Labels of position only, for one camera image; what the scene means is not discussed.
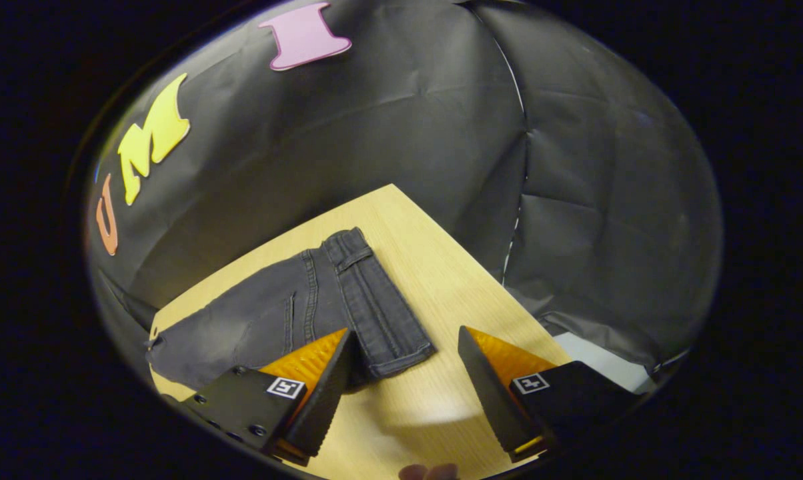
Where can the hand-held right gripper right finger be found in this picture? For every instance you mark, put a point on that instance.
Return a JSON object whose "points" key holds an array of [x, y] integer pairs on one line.
{"points": [[488, 393]]}

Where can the dark grey jeans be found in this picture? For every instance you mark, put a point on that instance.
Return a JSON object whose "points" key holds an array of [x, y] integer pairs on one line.
{"points": [[255, 320]]}

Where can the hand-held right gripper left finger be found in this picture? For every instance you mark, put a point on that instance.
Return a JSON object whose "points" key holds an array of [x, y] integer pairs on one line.
{"points": [[325, 393]]}

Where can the black backdrop cloth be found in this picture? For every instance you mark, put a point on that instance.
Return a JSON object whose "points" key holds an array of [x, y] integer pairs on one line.
{"points": [[408, 133]]}

